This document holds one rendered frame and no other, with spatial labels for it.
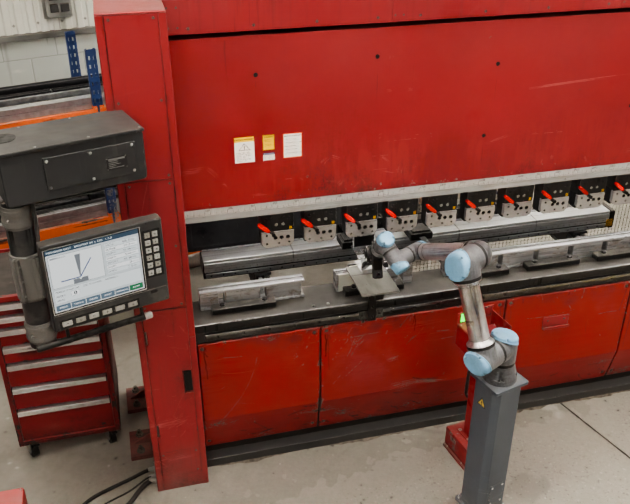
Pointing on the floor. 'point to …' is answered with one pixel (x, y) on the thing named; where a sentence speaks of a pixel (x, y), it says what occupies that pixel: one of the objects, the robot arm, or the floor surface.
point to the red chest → (51, 371)
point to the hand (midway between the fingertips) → (369, 269)
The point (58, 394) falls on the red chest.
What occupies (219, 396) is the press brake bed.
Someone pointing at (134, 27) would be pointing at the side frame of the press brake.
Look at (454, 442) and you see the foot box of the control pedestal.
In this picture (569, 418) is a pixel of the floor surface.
